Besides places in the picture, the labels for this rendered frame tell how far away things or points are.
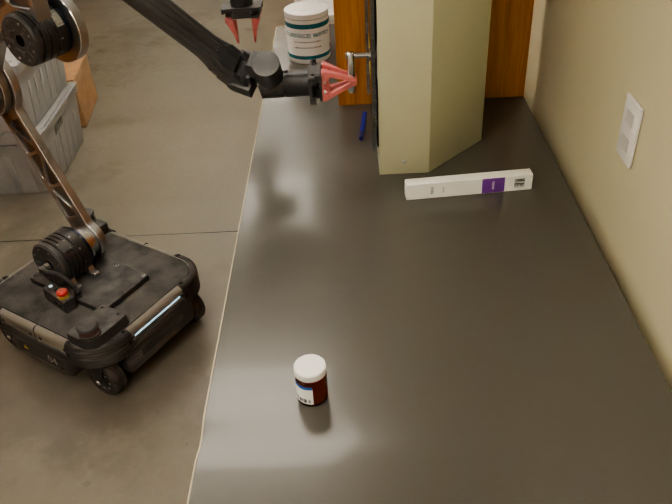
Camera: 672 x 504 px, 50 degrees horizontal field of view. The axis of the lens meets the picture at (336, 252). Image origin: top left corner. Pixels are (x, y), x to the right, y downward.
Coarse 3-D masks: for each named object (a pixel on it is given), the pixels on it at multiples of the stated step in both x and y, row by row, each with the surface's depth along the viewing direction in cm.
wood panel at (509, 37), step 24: (336, 0) 174; (360, 0) 174; (504, 0) 174; (528, 0) 174; (336, 24) 177; (360, 24) 177; (504, 24) 178; (528, 24) 178; (336, 48) 181; (360, 48) 181; (504, 48) 181; (528, 48) 181; (360, 72) 185; (504, 72) 185; (360, 96) 189; (504, 96) 189
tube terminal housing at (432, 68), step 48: (384, 0) 137; (432, 0) 137; (480, 0) 148; (384, 48) 143; (432, 48) 143; (480, 48) 155; (384, 96) 149; (432, 96) 150; (480, 96) 163; (384, 144) 156; (432, 144) 157
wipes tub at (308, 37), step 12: (288, 12) 208; (300, 12) 207; (312, 12) 206; (324, 12) 208; (288, 24) 209; (300, 24) 207; (312, 24) 207; (324, 24) 210; (288, 36) 212; (300, 36) 209; (312, 36) 209; (324, 36) 211; (288, 48) 215; (300, 48) 211; (312, 48) 211; (324, 48) 213; (300, 60) 214; (324, 60) 216
